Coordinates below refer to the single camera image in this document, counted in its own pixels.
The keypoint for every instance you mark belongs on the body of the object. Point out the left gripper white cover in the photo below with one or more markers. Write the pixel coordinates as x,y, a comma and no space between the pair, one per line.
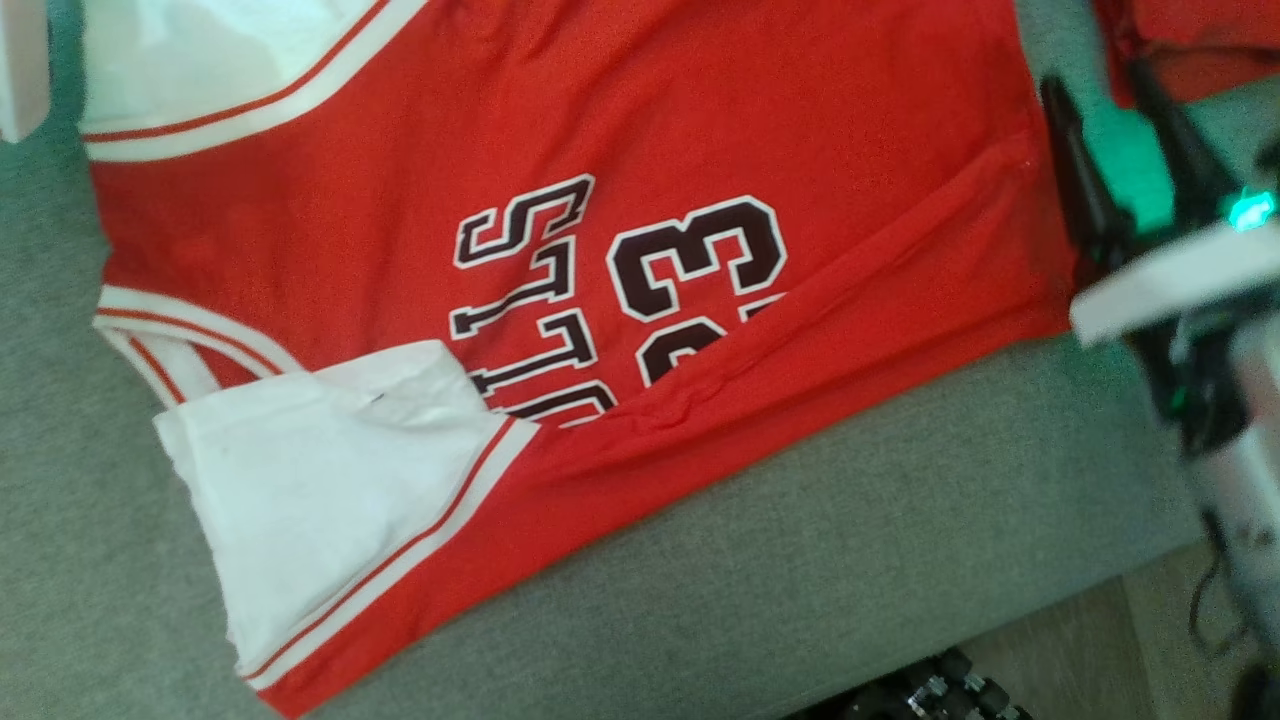
22,60

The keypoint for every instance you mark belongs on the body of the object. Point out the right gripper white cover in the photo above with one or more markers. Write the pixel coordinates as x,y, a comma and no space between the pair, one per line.
1170,285

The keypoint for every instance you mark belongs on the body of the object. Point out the red shorts white trim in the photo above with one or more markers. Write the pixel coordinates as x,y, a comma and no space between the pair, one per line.
1200,40

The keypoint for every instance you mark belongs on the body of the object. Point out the red basketball jersey white sleeves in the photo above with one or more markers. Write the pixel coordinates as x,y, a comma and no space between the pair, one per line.
700,120

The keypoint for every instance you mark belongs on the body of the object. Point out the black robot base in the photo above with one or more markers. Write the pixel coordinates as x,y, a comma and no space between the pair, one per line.
930,695

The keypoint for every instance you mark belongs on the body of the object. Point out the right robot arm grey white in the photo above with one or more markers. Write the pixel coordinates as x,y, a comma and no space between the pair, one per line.
1250,500

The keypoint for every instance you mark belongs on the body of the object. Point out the grey sofa seat cushion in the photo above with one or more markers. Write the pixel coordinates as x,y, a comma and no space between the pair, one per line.
800,560

